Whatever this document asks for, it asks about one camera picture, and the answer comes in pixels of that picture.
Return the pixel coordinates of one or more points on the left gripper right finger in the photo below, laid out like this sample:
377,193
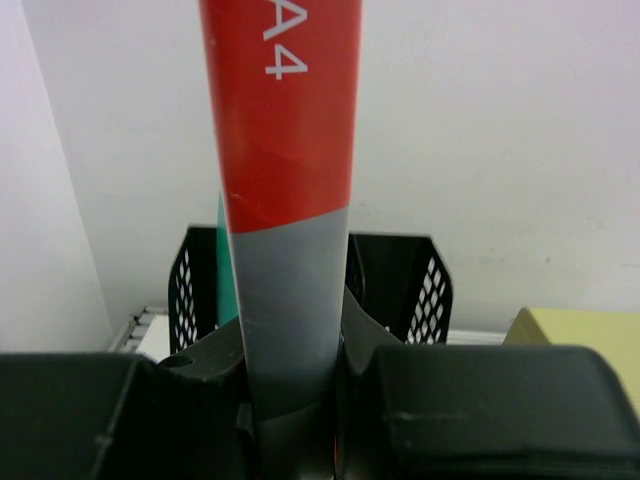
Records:
477,412

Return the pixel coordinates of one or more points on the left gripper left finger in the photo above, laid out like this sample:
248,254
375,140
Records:
123,416

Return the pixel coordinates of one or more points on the black three-slot file rack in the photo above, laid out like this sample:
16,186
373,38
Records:
400,281

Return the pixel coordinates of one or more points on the green binder folder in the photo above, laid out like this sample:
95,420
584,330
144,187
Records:
227,306

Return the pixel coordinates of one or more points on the olive green drawer toolbox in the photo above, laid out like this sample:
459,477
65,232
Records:
614,336

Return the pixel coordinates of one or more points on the red folder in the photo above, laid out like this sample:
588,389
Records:
283,79

